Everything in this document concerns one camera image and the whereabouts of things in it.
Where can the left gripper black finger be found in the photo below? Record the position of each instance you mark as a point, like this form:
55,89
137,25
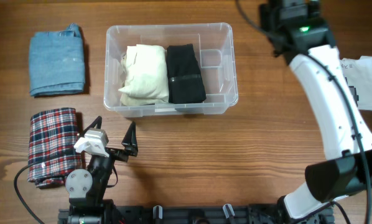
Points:
95,124
130,141

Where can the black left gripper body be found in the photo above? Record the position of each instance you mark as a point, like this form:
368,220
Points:
112,151

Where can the red plaid cloth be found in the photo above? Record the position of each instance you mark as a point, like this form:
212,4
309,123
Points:
52,136

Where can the cream cloth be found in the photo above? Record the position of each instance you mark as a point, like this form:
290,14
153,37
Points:
146,80

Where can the black cloth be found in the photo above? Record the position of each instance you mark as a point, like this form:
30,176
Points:
184,75

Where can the white printed t-shirt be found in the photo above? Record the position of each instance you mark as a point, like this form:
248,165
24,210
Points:
358,74

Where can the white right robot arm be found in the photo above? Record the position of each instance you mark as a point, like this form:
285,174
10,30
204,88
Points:
303,38

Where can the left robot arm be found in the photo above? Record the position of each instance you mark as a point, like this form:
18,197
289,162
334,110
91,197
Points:
86,187

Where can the clear plastic storage container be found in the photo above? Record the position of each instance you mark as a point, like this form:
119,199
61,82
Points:
214,51

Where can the folded blue denim cloth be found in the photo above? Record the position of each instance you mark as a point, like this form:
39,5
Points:
56,62

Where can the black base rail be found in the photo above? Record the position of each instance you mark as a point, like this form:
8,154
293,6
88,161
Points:
250,214

